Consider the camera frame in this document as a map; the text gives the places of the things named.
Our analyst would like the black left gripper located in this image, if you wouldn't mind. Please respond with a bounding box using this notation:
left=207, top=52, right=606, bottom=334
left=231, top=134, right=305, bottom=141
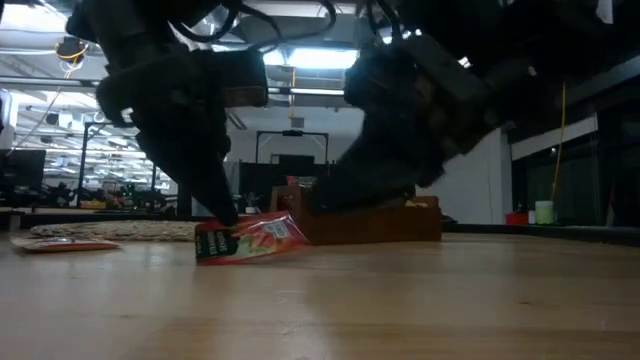
left=95, top=49, right=242, bottom=228

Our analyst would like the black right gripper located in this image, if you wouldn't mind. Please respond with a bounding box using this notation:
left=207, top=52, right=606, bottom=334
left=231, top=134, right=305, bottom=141
left=307, top=33, right=504, bottom=212

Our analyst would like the wooden three-compartment box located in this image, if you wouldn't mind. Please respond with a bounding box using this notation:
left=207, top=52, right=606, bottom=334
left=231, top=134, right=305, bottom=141
left=271, top=184, right=444, bottom=247

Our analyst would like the orange tea bag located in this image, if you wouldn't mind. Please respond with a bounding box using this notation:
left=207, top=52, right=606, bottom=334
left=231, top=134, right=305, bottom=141
left=9, top=235, right=122, bottom=254

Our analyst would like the black partition panel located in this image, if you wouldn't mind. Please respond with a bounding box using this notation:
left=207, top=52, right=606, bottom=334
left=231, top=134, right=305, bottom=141
left=239, top=154, right=331, bottom=216

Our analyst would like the long ceiling light strip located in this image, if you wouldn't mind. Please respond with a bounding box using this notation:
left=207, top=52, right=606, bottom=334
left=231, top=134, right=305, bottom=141
left=0, top=74, right=351, bottom=102

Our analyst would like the pale green cup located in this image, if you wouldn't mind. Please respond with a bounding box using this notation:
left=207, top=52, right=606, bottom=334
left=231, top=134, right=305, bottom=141
left=534, top=200, right=555, bottom=226

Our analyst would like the black monitor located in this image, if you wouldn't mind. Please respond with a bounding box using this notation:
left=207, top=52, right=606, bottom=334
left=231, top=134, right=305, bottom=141
left=0, top=148, right=48, bottom=209

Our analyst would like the black gantry frame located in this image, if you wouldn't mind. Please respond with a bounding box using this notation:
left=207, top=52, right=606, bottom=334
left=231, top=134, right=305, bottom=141
left=77, top=120, right=162, bottom=209
left=255, top=129, right=330, bottom=191

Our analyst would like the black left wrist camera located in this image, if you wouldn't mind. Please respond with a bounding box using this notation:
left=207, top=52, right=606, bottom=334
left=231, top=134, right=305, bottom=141
left=218, top=48, right=270, bottom=109

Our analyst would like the yellow cable reel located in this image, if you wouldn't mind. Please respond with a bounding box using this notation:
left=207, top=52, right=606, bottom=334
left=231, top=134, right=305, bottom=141
left=54, top=35, right=91, bottom=65

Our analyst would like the yellow hanging cable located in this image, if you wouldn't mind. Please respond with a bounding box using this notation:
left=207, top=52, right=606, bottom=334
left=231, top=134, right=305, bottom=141
left=549, top=82, right=569, bottom=202

